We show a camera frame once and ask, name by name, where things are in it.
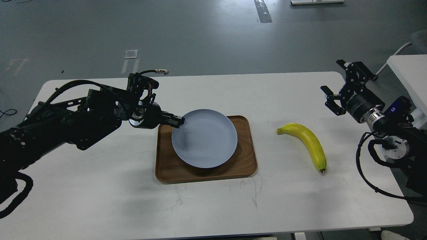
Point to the grey office chair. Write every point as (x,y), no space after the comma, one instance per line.
(418,40)

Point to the yellow banana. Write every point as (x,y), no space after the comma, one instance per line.
(311,142)

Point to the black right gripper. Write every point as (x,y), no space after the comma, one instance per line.
(355,98)

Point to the light blue plate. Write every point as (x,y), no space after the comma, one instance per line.
(207,139)

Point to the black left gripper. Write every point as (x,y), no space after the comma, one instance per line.
(154,116)

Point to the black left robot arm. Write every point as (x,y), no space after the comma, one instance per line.
(81,112)

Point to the brown wooden tray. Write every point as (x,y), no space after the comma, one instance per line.
(170,169)

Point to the white table base far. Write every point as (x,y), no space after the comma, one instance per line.
(309,2)

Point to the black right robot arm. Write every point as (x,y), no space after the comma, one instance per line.
(394,142)

